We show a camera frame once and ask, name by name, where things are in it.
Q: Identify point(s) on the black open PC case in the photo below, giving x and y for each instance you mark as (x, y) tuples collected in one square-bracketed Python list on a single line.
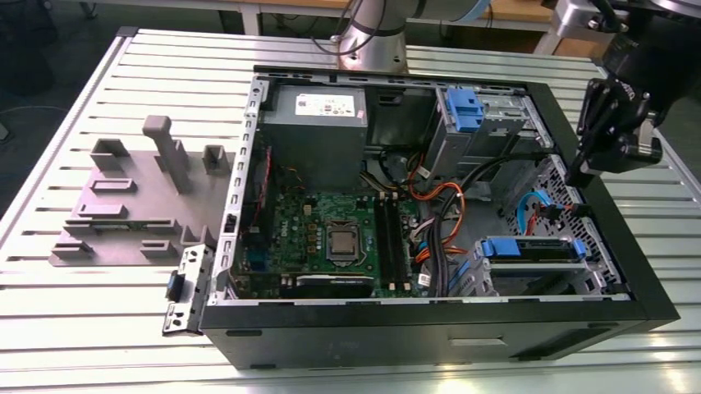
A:
[(383, 336)]

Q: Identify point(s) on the grey parts rack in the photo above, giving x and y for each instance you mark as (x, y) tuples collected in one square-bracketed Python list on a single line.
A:
[(147, 205)]

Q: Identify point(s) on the round silver black wrist camera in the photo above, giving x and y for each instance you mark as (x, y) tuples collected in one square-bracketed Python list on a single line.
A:
[(644, 149)]

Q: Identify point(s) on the grey metal slot bracket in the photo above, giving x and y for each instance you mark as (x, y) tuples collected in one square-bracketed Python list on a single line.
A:
[(191, 262)]

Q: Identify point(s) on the green motherboard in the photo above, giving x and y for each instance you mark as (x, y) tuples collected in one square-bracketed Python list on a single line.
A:
[(298, 205)]

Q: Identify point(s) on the blue drive latch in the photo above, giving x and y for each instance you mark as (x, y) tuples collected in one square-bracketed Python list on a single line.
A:
[(465, 111)]

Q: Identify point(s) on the white framed desk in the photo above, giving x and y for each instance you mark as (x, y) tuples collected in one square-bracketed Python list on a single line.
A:
[(248, 22)]

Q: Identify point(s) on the black CPU socket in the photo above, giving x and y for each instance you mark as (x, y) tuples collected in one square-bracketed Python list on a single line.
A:
[(342, 223)]

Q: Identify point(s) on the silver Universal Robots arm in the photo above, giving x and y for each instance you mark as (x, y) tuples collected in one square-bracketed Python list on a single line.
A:
[(378, 49)]

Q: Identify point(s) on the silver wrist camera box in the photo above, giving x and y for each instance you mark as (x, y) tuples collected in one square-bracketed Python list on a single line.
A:
[(572, 18)]

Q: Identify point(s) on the silver CPU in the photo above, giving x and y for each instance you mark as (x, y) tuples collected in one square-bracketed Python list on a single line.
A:
[(342, 241)]

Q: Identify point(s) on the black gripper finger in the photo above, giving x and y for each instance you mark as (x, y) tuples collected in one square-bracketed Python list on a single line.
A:
[(597, 111)]

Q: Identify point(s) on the green RAM stick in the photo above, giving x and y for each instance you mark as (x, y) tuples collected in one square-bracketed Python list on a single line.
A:
[(112, 225)]

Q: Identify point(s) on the black graphics card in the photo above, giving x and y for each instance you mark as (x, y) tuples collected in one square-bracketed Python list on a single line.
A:
[(329, 287)]

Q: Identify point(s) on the wooden top desk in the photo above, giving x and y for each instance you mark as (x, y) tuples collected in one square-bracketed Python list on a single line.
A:
[(514, 20)]

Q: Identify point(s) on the grey power supply unit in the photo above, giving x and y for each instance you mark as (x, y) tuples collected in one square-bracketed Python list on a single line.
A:
[(313, 156)]

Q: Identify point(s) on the black RAM slot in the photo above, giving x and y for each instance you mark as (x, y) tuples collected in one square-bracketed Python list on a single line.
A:
[(385, 242), (398, 242)]

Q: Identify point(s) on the grey metal drive cage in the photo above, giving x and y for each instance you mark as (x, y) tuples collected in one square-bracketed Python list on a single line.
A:
[(454, 152)]

